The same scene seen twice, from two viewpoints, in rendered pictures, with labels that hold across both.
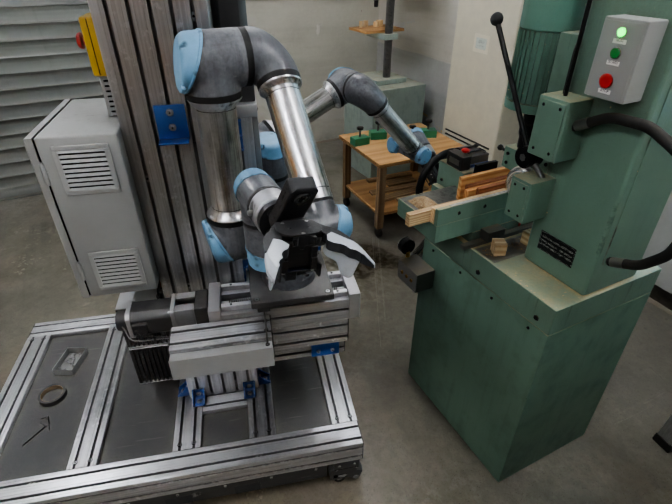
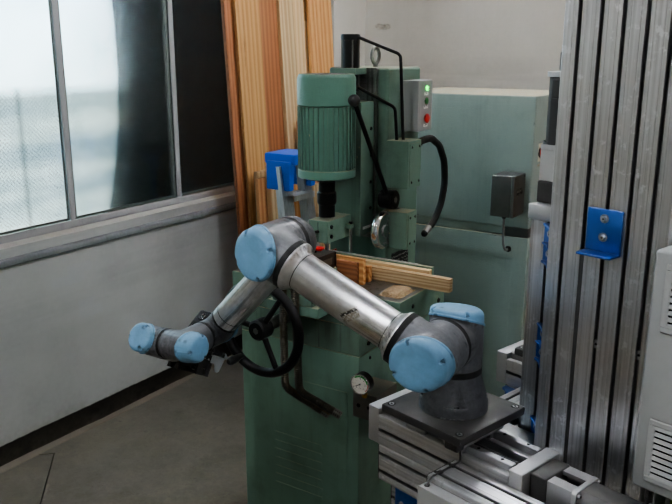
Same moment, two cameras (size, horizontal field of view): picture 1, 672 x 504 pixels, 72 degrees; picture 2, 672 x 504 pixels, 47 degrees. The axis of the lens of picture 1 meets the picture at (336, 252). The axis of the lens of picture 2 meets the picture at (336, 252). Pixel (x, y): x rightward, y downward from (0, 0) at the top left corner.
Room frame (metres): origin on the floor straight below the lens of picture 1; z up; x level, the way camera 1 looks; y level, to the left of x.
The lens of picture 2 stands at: (2.58, 1.44, 1.58)
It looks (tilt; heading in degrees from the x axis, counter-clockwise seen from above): 15 degrees down; 239
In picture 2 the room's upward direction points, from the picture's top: straight up
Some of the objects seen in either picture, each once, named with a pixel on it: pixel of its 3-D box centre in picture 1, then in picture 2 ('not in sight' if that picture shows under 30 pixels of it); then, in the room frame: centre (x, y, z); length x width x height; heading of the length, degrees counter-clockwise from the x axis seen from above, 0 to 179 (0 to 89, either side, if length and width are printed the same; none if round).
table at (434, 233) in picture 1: (478, 195); (321, 290); (1.47, -0.50, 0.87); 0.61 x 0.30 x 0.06; 116
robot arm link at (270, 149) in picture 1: (269, 154); (454, 334); (1.56, 0.23, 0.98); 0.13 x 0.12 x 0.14; 28
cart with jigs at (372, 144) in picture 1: (399, 170); not in sight; (2.95, -0.43, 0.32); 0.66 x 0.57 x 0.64; 114
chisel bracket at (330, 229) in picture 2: (526, 163); (330, 229); (1.38, -0.60, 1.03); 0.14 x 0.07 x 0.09; 26
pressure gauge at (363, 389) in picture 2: (406, 248); (362, 385); (1.47, -0.27, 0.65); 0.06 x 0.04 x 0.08; 116
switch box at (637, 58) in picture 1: (623, 59); (417, 105); (1.05, -0.61, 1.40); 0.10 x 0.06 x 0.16; 26
